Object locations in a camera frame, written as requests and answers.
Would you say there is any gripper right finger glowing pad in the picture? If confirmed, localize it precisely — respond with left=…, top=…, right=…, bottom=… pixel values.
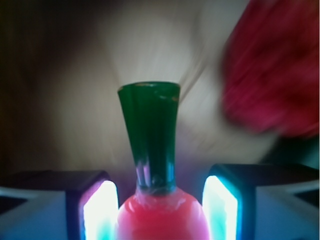
left=201, top=163, right=320, bottom=240

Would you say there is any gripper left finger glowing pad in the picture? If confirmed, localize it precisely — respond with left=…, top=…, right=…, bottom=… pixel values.
left=0, top=170, right=119, bottom=240

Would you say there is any orange toy carrot green stem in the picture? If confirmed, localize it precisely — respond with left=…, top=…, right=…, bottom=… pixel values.
left=115, top=81, right=210, bottom=240

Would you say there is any red crumpled cloth ball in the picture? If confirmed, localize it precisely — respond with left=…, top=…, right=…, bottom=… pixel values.
left=222, top=0, right=320, bottom=138

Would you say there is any brown paper bag bin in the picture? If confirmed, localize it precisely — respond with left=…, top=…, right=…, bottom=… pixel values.
left=0, top=0, right=320, bottom=176

